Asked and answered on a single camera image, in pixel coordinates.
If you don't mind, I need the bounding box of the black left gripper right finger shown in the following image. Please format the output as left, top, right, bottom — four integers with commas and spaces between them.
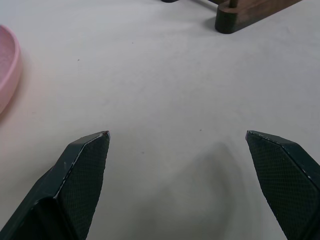
245, 129, 320, 240

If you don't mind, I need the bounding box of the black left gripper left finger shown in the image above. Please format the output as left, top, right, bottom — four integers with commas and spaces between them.
0, 130, 110, 240

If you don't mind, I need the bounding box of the dark wooden stand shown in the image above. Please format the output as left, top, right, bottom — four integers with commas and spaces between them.
161, 0, 304, 34

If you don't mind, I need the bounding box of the pink bowl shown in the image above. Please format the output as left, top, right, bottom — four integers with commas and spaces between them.
0, 24, 22, 115

